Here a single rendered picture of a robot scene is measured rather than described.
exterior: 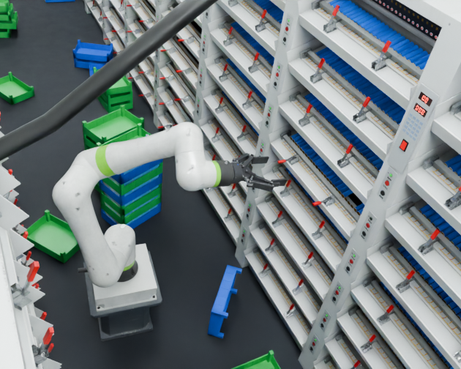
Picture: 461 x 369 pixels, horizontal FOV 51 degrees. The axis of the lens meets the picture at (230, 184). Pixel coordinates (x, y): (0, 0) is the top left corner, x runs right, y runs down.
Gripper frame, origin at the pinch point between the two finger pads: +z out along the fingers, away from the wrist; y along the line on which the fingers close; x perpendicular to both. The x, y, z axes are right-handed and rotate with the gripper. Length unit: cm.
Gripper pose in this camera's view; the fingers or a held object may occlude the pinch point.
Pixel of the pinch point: (274, 170)
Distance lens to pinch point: 182.4
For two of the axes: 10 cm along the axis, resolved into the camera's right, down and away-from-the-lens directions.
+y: 4.4, 6.4, -6.3
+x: 3.1, -7.7, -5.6
